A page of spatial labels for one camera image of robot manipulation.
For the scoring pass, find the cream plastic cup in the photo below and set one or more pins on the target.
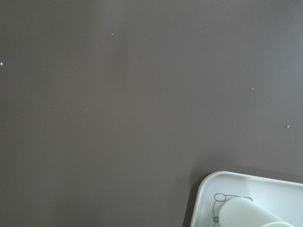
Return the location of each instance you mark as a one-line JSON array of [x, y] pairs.
[[240, 212]]

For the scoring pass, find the beige rabbit tray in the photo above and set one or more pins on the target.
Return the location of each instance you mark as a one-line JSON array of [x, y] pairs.
[[282, 196]]

